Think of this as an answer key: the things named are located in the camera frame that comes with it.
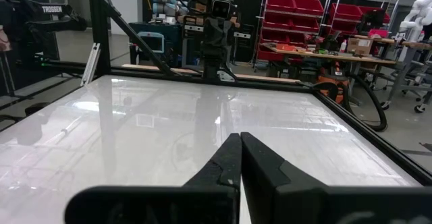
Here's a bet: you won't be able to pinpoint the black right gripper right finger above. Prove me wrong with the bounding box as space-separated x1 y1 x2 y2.
240 132 432 224

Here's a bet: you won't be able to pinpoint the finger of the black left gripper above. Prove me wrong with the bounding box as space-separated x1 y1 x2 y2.
205 45 219 65
217 44 230 65

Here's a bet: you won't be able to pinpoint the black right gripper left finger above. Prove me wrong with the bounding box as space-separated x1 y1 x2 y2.
63 132 242 224

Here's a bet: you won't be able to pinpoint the dark machine cabinet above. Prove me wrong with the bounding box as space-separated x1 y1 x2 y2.
128 21 203 68

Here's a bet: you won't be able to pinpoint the grey teach pendant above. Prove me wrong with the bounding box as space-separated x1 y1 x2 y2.
136 31 165 55

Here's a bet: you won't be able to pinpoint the rack with red bins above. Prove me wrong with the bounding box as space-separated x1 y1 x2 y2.
253 0 331 63
320 0 400 39

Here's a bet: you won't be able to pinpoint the wooden workbench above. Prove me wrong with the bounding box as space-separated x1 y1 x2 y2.
261 42 398 66

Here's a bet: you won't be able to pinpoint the orange black shop vacuum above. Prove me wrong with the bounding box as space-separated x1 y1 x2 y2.
315 67 351 104

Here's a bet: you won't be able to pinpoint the silver aluminium extrusion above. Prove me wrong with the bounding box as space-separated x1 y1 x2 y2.
80 43 101 87

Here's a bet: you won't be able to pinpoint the cardboard box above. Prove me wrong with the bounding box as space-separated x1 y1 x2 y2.
346 37 374 56

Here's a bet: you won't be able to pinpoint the white humanoid robot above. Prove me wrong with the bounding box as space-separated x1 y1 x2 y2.
397 0 432 43

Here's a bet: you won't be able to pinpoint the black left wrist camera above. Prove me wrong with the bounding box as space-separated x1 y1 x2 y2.
210 0 234 19

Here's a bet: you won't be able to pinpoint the black aluminium table frame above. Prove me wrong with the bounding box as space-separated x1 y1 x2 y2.
0 0 432 186

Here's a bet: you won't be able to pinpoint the black vacuum hose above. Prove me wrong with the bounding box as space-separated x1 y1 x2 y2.
310 71 389 133

